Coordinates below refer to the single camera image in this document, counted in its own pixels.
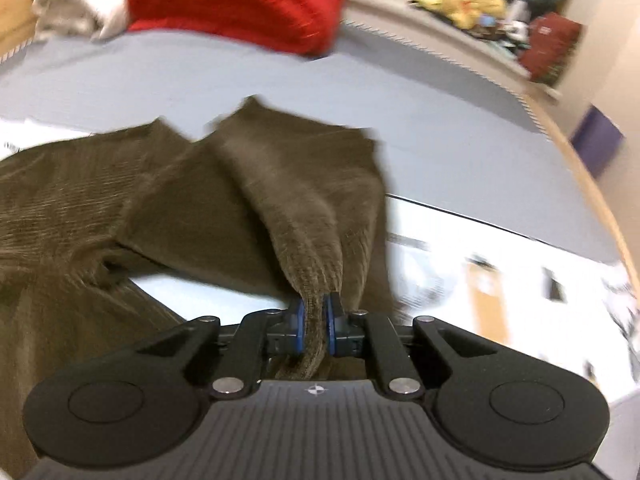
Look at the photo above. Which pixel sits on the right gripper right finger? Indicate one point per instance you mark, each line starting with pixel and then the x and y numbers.
pixel 373 339

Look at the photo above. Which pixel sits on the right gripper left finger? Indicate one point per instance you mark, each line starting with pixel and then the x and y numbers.
pixel 247 349

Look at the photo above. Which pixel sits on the brown corduroy pants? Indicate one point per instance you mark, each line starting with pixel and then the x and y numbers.
pixel 269 203

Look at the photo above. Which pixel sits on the white paper sheet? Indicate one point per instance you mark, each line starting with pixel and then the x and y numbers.
pixel 556 306

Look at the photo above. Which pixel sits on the light blue bed sheet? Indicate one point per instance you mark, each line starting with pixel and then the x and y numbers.
pixel 449 138

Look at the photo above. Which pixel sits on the purple box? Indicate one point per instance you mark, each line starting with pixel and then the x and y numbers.
pixel 596 141

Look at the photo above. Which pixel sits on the red folded blanket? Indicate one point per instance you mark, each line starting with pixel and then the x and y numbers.
pixel 304 27

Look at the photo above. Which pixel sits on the grey bed headboard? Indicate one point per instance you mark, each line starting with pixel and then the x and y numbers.
pixel 407 23

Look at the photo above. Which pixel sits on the yellow plush toy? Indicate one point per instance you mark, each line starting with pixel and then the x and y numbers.
pixel 464 14

